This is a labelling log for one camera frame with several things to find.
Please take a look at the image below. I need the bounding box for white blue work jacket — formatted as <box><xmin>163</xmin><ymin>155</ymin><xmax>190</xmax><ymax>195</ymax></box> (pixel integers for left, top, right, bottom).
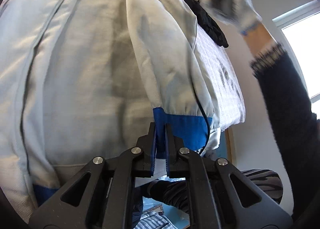
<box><xmin>1</xmin><ymin>0</ymin><xmax>220</xmax><ymax>222</ymax></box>

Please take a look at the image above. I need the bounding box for plaid bed blanket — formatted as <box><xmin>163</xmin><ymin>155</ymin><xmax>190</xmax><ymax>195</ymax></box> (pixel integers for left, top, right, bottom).
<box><xmin>195</xmin><ymin>25</ymin><xmax>246</xmax><ymax>130</ymax></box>

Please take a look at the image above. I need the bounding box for black folded garment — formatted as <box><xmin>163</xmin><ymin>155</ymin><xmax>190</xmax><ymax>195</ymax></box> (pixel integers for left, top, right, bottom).
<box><xmin>184</xmin><ymin>0</ymin><xmax>229</xmax><ymax>48</ymax></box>

